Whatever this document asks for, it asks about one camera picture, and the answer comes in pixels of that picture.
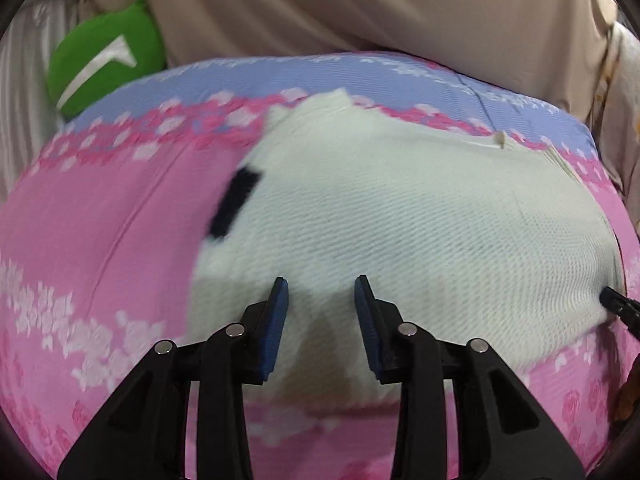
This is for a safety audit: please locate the green pillow with white mark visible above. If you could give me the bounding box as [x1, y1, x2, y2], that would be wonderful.
[47, 0, 168, 122]

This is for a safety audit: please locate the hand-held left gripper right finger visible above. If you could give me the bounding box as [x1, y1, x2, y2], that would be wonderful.
[354, 274, 586, 480]

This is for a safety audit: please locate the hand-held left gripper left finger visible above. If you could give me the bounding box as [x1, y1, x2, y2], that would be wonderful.
[57, 276, 291, 480]

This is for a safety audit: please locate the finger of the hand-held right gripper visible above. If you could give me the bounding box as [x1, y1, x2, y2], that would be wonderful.
[599, 285, 640, 334]

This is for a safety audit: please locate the pink floral bedsheet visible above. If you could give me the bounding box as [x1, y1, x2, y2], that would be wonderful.
[0, 50, 640, 480]

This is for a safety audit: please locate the pale floral curtain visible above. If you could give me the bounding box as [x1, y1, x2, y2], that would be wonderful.
[590, 20, 640, 243]

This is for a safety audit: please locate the white red black knit sweater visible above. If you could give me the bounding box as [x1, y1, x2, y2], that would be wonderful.
[187, 87, 629, 409]

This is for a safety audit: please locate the beige curtain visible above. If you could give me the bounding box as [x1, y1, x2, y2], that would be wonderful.
[75, 0, 623, 121]

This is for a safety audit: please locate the white satin curtain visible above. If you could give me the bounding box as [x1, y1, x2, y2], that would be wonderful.
[0, 0, 93, 198]

